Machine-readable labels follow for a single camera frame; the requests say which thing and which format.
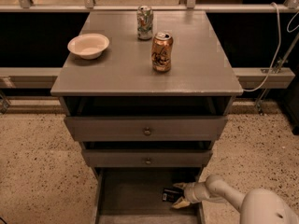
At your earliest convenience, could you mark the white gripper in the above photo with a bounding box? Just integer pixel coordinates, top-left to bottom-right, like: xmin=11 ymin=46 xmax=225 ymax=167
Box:
xmin=171 ymin=182 xmax=208 ymax=209

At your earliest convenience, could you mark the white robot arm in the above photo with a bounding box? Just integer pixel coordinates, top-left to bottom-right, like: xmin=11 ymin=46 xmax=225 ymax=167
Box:
xmin=172 ymin=175 xmax=299 ymax=224

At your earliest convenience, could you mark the round middle drawer knob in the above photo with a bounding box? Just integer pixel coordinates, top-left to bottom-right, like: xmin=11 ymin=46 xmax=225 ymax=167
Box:
xmin=145 ymin=158 xmax=152 ymax=165

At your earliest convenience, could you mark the round drawer knob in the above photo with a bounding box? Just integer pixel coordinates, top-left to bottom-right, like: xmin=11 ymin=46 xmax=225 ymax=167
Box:
xmin=145 ymin=158 xmax=152 ymax=165
xmin=143 ymin=127 xmax=151 ymax=136

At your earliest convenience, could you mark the grey open bottom drawer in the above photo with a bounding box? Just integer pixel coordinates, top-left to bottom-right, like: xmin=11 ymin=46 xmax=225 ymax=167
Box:
xmin=91 ymin=168 xmax=206 ymax=224

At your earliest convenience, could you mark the round top drawer knob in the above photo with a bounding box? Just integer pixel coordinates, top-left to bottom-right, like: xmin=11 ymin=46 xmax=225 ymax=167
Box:
xmin=143 ymin=127 xmax=151 ymax=136

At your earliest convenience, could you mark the grey top drawer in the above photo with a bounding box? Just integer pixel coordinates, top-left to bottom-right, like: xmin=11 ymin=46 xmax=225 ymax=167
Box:
xmin=64 ymin=117 xmax=227 ymax=142

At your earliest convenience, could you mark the grey wooden drawer cabinet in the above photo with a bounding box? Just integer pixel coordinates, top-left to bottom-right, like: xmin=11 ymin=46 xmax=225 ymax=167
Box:
xmin=50 ymin=9 xmax=244 ymax=224

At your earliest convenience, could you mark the grey middle drawer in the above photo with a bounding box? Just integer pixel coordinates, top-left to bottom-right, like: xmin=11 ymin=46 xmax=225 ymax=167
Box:
xmin=82 ymin=149 xmax=212 ymax=168

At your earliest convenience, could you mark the orange soda can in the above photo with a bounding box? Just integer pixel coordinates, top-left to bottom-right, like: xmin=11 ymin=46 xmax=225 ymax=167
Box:
xmin=151 ymin=31 xmax=174 ymax=72

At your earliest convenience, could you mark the metal stand leg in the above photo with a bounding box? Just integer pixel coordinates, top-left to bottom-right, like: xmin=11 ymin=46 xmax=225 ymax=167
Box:
xmin=255 ymin=32 xmax=299 ymax=116

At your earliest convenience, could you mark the white bowl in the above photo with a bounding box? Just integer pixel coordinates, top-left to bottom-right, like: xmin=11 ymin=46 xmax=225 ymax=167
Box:
xmin=67 ymin=34 xmax=109 ymax=60

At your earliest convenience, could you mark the green white soda can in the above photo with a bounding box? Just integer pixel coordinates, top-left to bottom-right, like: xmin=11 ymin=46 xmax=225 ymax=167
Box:
xmin=137 ymin=6 xmax=153 ymax=40

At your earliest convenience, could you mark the metal railing frame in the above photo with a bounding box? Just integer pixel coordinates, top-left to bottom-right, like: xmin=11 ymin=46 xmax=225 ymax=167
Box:
xmin=1 ymin=0 xmax=298 ymax=90

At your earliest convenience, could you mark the white cable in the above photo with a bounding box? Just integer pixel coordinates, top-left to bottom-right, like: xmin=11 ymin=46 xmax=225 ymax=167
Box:
xmin=242 ymin=1 xmax=299 ymax=93

